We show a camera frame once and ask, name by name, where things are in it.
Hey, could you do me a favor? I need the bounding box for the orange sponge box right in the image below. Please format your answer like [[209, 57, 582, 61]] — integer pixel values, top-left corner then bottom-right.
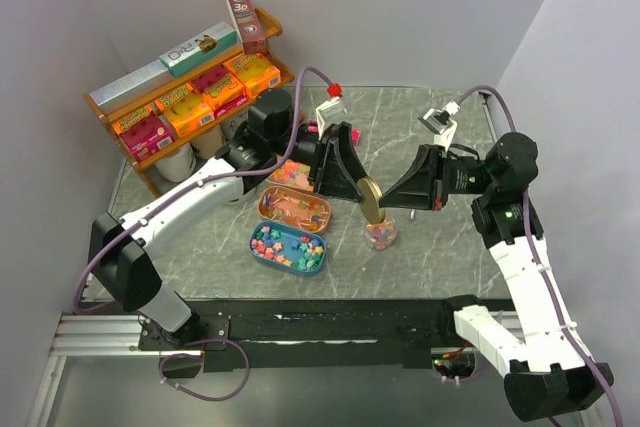
[[224, 53, 281, 99]]

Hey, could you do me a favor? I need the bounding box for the pink sponge box left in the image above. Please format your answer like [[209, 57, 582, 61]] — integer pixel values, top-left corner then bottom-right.
[[112, 104, 175, 162]]

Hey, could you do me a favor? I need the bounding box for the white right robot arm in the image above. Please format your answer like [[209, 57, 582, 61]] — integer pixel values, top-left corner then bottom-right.
[[380, 132, 614, 422]]

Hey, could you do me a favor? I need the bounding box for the red orange sponge box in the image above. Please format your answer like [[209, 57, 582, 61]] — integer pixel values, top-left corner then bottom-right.
[[191, 65, 245, 110]]

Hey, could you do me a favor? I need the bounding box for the pink tin of gummies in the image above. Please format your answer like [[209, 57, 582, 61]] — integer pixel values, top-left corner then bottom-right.
[[267, 160, 313, 192]]

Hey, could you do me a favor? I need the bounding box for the silver long box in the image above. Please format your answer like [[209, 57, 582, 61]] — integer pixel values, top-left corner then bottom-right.
[[90, 59, 173, 114]]

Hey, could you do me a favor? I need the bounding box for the white paper roll on shelf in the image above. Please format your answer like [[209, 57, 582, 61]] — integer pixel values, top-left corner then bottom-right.
[[155, 143, 196, 183]]

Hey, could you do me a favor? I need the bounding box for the teal long box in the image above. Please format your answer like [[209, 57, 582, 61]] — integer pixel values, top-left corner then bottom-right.
[[159, 22, 237, 77]]

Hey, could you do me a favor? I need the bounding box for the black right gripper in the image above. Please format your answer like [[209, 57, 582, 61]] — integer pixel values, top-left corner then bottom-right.
[[378, 144, 497, 211]]

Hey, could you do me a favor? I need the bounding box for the pink tin of lollipops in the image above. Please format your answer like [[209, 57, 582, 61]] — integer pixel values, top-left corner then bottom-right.
[[257, 186, 331, 235]]

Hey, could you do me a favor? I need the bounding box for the clear plastic jar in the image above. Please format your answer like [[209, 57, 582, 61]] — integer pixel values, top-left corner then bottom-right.
[[364, 218, 397, 251]]

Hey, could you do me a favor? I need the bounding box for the beige paper roll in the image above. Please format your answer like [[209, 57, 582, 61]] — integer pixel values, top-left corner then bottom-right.
[[191, 125, 225, 159]]

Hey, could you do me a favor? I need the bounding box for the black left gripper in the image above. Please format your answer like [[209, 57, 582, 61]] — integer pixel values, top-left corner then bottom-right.
[[272, 123, 372, 205]]

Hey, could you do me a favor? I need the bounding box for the wooden three-tier shelf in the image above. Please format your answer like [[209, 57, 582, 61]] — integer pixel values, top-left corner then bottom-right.
[[84, 22, 294, 196]]

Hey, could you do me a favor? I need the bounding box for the printed paper roll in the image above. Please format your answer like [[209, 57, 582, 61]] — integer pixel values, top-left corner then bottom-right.
[[220, 108, 248, 140]]

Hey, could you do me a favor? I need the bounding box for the red tall carton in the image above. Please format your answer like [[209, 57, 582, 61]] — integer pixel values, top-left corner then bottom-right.
[[227, 0, 267, 55]]

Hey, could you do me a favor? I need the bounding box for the gold jar lid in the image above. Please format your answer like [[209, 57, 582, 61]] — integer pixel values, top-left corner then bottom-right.
[[357, 176, 386, 224]]

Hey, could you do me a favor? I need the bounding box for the pink box on table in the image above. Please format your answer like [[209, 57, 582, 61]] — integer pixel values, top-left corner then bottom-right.
[[298, 120, 361, 146]]

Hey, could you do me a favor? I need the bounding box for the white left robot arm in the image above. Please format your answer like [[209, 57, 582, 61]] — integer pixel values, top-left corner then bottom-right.
[[90, 84, 366, 349]]

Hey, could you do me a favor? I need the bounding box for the blue tin of star candies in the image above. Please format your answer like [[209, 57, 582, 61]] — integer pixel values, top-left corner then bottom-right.
[[248, 220, 328, 277]]

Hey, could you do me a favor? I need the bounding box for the orange sponge box middle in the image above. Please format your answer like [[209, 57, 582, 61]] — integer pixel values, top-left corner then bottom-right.
[[154, 82, 214, 137]]

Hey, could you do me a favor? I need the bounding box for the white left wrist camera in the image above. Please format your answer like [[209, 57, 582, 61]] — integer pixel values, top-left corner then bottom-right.
[[315, 83, 347, 137]]

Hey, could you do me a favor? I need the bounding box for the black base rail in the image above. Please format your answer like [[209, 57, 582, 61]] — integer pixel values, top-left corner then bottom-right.
[[139, 295, 481, 372]]

